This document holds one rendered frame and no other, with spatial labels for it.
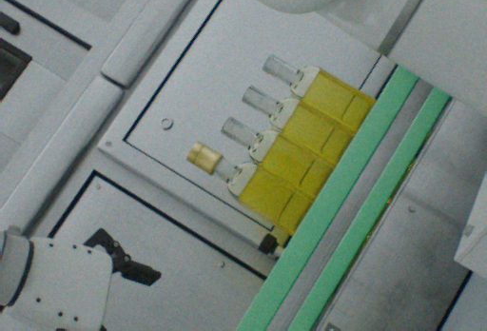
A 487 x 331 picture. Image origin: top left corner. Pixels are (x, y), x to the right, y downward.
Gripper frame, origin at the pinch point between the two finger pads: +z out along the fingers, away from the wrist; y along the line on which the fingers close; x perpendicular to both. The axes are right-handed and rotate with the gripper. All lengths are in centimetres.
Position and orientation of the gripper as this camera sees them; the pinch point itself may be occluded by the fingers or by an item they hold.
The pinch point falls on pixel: (144, 313)
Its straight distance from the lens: 110.9
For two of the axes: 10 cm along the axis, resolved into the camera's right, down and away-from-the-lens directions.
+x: 5.0, -4.6, -7.3
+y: -0.8, 8.1, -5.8
